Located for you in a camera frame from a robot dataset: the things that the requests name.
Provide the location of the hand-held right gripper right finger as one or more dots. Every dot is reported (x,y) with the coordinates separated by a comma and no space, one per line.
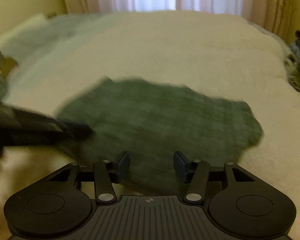
(179,165)

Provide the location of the brown garment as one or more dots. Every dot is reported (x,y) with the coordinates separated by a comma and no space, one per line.
(11,66)

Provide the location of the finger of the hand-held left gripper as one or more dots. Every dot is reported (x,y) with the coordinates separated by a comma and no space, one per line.
(77,128)

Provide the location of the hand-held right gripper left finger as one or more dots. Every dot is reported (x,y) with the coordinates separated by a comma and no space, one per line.
(123,165)

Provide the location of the grey plaid shorts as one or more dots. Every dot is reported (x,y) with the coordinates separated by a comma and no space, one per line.
(160,130)

